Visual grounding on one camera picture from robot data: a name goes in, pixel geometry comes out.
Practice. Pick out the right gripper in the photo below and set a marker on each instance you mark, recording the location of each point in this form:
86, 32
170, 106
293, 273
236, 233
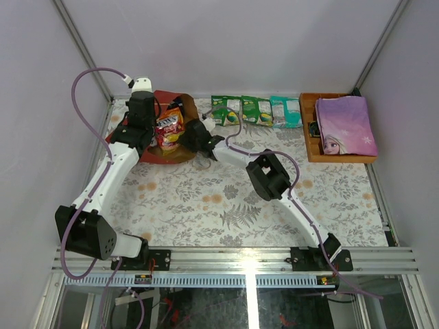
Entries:
184, 140

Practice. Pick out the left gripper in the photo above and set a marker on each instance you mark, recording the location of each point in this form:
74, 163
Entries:
151, 112

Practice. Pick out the Fox's candy bag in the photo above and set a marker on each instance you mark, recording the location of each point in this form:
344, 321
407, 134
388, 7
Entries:
169, 128

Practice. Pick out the red brown paper bag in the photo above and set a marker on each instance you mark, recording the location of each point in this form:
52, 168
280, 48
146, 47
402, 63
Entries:
151, 153

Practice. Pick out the green snack packet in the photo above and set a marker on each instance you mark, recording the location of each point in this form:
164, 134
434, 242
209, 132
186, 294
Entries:
225, 109
256, 110

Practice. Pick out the teal snack packet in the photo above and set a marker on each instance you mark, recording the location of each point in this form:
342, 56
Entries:
285, 112

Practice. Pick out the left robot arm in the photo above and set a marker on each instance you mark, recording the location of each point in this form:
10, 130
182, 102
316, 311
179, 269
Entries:
83, 226

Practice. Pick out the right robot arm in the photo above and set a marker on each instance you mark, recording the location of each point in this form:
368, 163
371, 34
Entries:
273, 175

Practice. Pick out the purple Frozen cloth bag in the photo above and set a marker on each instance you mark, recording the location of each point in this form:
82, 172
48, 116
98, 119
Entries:
344, 126

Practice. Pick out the floral table mat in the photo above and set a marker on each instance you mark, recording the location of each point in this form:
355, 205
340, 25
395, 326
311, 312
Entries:
204, 203

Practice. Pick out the orange wooden tray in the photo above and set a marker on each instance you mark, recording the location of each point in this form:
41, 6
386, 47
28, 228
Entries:
314, 144

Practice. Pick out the small black object in tray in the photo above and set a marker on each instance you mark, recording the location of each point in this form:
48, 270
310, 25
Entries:
314, 131

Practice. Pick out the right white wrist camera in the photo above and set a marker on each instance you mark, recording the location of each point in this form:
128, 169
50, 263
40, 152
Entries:
208, 122

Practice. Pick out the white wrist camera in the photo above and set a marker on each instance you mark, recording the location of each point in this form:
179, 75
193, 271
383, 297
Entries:
140, 84
208, 122

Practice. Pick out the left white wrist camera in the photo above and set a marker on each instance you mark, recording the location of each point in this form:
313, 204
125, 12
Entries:
140, 84

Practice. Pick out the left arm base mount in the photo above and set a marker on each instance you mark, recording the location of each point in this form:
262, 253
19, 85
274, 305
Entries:
148, 259

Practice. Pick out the aluminium front rail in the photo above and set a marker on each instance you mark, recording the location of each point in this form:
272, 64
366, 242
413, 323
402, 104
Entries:
207, 267

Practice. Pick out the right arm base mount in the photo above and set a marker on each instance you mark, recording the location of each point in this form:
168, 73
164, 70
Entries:
320, 258

